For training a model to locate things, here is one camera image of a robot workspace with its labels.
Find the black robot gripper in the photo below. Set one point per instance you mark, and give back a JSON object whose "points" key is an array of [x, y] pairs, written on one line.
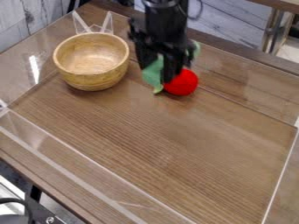
{"points": [[157, 33]]}

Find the green rectangular block stick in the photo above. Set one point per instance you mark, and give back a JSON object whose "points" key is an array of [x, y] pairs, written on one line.
{"points": [[152, 76]]}

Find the light wooden bowl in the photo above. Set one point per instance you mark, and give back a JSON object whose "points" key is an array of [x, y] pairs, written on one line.
{"points": [[92, 60]]}

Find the red plush ball with leaf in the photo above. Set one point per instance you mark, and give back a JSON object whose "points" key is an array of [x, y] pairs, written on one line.
{"points": [[181, 85]]}

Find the clear acrylic tray barrier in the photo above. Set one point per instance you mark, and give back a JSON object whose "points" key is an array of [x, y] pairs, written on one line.
{"points": [[129, 157]]}

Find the metal chair frame background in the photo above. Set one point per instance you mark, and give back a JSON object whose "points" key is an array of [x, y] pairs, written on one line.
{"points": [[280, 7]]}

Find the black table leg bracket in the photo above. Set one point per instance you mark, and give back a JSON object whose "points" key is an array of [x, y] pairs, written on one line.
{"points": [[41, 215]]}

